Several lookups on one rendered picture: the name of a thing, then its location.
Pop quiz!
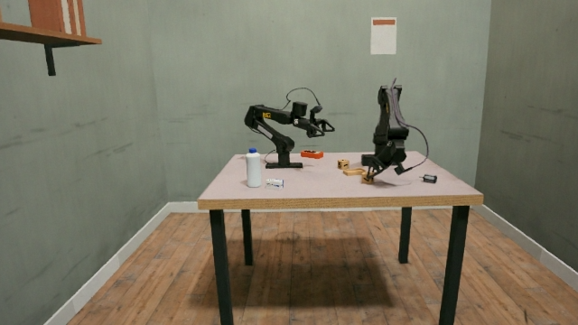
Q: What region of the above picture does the wooden number cube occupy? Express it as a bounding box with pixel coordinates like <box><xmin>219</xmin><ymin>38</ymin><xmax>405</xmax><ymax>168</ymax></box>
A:
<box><xmin>361</xmin><ymin>172</ymin><xmax>374</xmax><ymax>184</ymax></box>
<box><xmin>338</xmin><ymin>159</ymin><xmax>349</xmax><ymax>170</ymax></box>

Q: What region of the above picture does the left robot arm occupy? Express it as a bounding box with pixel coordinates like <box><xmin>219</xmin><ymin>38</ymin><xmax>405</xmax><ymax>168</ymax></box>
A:
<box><xmin>361</xmin><ymin>85</ymin><xmax>409</xmax><ymax>163</ymax></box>

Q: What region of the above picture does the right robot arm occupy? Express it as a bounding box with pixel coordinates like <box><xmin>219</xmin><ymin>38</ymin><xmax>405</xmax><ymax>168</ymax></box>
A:
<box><xmin>244</xmin><ymin>101</ymin><xmax>307</xmax><ymax>168</ymax></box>

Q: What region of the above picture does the orange digital multimeter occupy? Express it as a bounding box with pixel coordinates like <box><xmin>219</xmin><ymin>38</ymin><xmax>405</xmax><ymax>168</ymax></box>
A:
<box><xmin>301</xmin><ymin>150</ymin><xmax>323</xmax><ymax>159</ymax></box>

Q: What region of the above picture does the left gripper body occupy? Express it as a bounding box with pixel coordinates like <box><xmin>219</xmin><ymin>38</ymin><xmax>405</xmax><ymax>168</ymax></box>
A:
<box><xmin>370</xmin><ymin>147</ymin><xmax>405</xmax><ymax>171</ymax></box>

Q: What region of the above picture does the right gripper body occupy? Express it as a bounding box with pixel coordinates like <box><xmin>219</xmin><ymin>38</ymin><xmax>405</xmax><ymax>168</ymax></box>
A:
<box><xmin>301</xmin><ymin>106</ymin><xmax>324</xmax><ymax>137</ymax></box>

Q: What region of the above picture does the white bottle with blue cap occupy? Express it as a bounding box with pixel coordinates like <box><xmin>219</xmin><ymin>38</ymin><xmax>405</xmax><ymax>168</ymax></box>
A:
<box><xmin>246</xmin><ymin>148</ymin><xmax>262</xmax><ymax>188</ymax></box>

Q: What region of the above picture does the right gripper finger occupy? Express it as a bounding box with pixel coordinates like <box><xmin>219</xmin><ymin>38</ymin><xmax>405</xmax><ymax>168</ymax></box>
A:
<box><xmin>309</xmin><ymin>124</ymin><xmax>325</xmax><ymax>138</ymax></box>
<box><xmin>322</xmin><ymin>119</ymin><xmax>335</xmax><ymax>133</ymax></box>

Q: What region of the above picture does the blue and white small box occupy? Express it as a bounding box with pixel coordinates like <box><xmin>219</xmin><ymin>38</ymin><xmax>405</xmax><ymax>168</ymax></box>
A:
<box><xmin>266</xmin><ymin>179</ymin><xmax>284</xmax><ymax>190</ymax></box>

